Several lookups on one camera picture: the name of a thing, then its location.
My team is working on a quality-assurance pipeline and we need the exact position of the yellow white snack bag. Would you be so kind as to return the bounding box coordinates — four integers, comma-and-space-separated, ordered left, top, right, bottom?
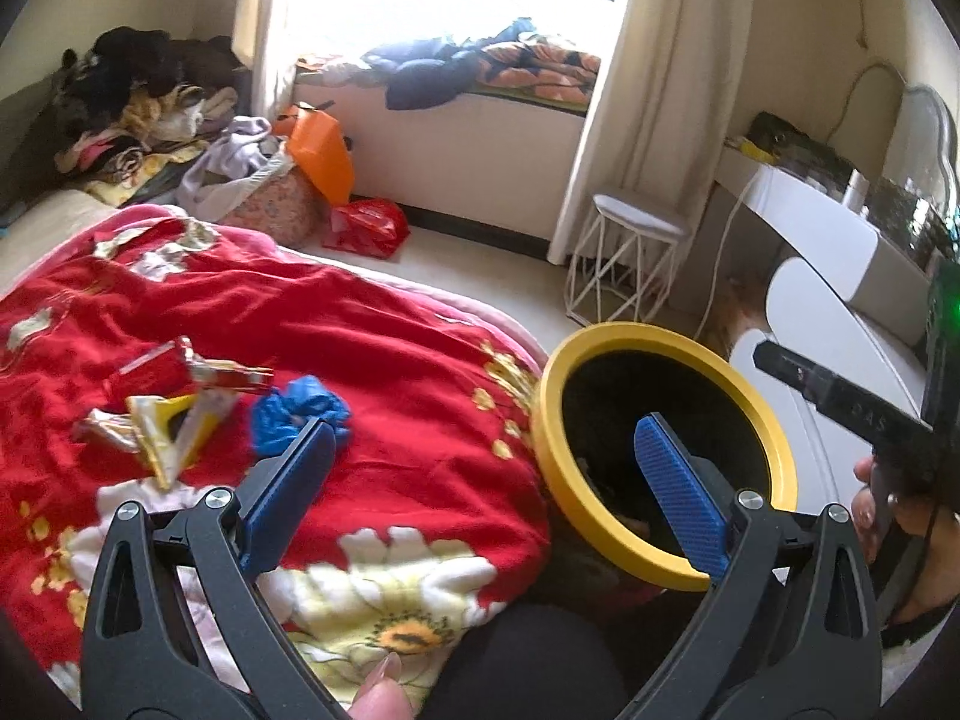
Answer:
125, 388, 238, 491

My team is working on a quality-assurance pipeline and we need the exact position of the blue plastic glove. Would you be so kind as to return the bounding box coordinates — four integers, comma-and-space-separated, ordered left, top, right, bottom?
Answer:
249, 376, 352, 458

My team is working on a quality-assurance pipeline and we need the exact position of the red cylindrical snack can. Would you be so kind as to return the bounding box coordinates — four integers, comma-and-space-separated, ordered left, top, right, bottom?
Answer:
106, 337, 194, 406

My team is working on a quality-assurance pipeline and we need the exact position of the red gold wrapper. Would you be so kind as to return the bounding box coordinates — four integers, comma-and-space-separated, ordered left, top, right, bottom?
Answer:
176, 337, 274, 394

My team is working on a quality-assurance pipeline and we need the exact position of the yellow rimmed black trash bin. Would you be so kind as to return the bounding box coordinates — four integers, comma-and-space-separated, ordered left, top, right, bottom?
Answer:
530, 322, 799, 592

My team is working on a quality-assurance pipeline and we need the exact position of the person's right hand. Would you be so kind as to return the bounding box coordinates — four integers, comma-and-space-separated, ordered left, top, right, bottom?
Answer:
851, 457, 958, 628

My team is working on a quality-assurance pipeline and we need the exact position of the person's left hand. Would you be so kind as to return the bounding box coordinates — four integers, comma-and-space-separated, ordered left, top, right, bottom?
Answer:
348, 653, 415, 720

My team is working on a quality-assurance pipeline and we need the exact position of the white rounded drawer cabinet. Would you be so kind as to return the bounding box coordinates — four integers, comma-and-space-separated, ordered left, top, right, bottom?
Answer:
729, 257, 926, 514

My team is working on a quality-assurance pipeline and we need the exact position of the white dresser desk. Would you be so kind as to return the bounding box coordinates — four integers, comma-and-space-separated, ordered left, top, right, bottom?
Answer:
715, 148, 929, 346

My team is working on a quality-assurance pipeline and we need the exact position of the ornate vanity mirror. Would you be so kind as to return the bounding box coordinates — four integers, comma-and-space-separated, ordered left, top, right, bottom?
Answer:
880, 85, 958, 226

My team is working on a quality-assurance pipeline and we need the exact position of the black bag on desk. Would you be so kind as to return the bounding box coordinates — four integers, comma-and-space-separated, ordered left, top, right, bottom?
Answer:
745, 110, 854, 184

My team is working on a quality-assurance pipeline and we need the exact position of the red floral blanket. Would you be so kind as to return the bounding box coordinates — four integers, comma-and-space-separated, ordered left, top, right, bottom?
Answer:
2, 210, 550, 718

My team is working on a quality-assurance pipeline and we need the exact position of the cream curtain right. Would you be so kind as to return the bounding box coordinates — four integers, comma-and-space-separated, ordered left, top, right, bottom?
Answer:
547, 0, 754, 265

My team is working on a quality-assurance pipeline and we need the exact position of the orange patterned quilt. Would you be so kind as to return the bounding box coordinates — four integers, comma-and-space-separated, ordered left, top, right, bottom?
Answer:
475, 36, 601, 109

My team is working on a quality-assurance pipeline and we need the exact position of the floral fabric basket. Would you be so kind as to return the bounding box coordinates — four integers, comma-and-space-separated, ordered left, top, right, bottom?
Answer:
220, 167, 325, 247

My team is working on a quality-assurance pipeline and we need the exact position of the red plastic bag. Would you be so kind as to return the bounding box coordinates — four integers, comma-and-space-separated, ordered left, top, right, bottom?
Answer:
320, 199, 410, 260

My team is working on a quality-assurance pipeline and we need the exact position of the lavender white clothes heap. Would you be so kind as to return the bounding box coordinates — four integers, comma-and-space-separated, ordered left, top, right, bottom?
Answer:
174, 115, 293, 223

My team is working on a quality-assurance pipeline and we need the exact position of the dark navy jacket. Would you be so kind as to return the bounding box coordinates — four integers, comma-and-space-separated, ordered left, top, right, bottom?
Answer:
363, 37, 480, 112

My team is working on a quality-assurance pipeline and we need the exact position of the orange paper bag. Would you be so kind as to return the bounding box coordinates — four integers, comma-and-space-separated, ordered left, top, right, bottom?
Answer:
272, 104, 355, 206

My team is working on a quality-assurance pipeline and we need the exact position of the pile of clothes on bed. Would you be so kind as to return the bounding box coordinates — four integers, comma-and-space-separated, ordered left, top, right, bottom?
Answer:
52, 26, 249, 208

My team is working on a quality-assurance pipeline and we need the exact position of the sheer curtain left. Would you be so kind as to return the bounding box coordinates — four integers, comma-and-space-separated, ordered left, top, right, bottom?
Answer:
231, 0, 298, 117

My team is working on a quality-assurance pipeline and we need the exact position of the white charging cable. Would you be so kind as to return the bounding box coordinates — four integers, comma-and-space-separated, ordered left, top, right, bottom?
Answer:
691, 172, 763, 341

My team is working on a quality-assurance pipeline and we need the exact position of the white wire frame stool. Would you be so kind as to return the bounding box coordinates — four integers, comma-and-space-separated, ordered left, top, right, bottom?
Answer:
565, 190, 692, 325

